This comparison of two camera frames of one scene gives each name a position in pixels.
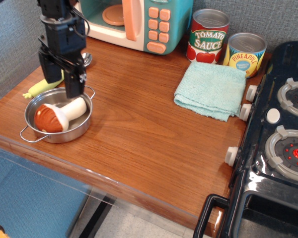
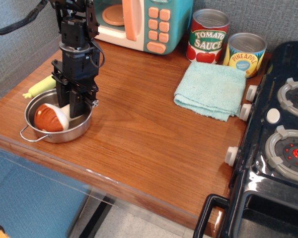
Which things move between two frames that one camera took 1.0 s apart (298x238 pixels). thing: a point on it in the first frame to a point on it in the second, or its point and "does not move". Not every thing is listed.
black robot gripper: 64,41 to 79,70
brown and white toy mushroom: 49,118 does not move
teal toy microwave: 161,27 does not move
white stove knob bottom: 230,154 does not move
